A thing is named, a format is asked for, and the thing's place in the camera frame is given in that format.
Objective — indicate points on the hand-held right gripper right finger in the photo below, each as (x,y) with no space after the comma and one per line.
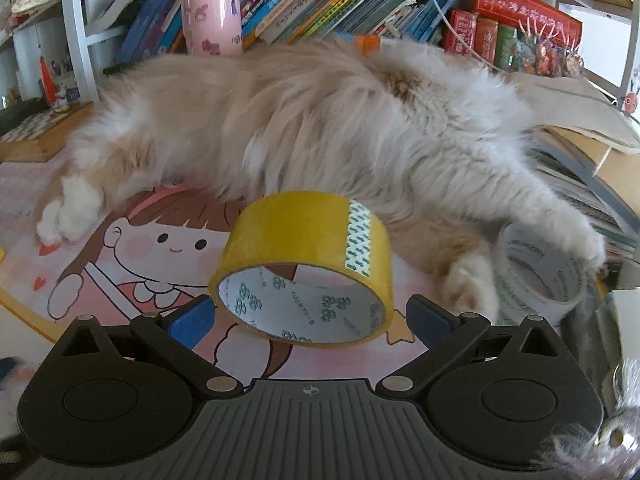
(430,320)

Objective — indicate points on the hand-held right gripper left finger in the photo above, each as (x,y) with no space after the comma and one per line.
(192,317)

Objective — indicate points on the yellow tape roll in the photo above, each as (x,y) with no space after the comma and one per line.
(300,230)

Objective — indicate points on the pink checked cloth desktop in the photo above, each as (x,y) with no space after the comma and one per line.
(30,280)

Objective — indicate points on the clear tape roll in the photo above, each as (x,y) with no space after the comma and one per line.
(530,255)

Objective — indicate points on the fluffy grey pompom charm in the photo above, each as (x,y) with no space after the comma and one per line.
(575,450)

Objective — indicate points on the stack of books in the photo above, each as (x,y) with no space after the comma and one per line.
(590,180)

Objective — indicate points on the fluffy cream cat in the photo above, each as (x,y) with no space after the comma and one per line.
(300,125)

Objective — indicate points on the open beige book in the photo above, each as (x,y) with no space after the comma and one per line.
(575,105)

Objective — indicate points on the orange box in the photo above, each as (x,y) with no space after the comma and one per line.
(367,44)

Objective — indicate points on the green dictionary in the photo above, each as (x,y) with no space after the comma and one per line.
(506,45)

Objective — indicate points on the row of figure charms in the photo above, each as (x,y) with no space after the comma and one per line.
(545,52)

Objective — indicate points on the round cartoon sticker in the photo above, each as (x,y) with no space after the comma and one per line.
(631,101)

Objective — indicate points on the pink cartoon cup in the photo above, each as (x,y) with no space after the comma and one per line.
(210,20)

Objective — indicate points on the white bookshelf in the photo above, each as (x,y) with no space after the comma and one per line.
(75,35)

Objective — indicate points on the large red book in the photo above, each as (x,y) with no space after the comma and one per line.
(520,5)

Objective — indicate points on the row of colourful books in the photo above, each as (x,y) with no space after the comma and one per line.
(300,5)

